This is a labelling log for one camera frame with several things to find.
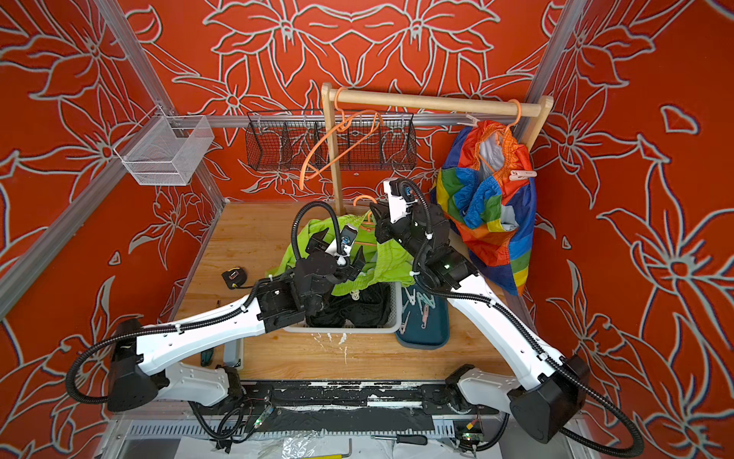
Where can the clear acrylic wall bin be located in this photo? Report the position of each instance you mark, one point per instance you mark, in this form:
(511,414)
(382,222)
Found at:
(162,150)

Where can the yellow black tape measure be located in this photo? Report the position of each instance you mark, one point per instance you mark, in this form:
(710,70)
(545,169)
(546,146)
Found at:
(235,278)

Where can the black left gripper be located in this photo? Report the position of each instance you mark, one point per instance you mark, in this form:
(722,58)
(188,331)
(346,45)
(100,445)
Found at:
(354,270)

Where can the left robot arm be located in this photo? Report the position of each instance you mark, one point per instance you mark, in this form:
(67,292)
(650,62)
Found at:
(147,362)

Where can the black shorts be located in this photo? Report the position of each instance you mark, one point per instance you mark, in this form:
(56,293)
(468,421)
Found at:
(369,308)

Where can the lime green shorts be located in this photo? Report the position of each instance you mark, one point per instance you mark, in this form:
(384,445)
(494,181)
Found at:
(388,262)

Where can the teal plastic tray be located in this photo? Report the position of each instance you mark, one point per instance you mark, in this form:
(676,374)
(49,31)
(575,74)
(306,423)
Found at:
(437,333)

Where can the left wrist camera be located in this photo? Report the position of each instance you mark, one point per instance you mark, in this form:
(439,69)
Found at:
(347,239)

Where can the white plastic basket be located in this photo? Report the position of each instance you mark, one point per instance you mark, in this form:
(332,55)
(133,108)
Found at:
(391,326)

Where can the clothespin in tray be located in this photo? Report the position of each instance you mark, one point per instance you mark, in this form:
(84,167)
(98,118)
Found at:
(404,323)
(409,298)

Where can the green handled screwdriver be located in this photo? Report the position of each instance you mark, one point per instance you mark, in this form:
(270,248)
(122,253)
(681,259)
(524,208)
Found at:
(206,357)

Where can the grey rectangular block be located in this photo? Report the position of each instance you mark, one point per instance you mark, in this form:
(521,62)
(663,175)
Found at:
(233,354)

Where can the rainbow striped shorts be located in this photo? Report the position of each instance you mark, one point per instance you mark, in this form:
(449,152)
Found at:
(494,216)

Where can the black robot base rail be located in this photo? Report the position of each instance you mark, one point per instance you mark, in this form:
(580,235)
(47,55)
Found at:
(333,407)

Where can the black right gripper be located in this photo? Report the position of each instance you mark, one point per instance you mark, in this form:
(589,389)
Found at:
(384,218)

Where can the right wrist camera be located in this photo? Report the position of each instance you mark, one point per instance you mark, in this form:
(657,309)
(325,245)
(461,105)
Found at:
(399,207)

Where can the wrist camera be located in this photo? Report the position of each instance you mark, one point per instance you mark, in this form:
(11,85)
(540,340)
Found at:
(347,239)
(399,207)

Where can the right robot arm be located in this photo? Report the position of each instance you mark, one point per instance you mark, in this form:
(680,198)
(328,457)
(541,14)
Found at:
(548,389)

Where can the wooden clothes rack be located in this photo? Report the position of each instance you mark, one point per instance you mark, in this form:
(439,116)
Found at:
(537,113)

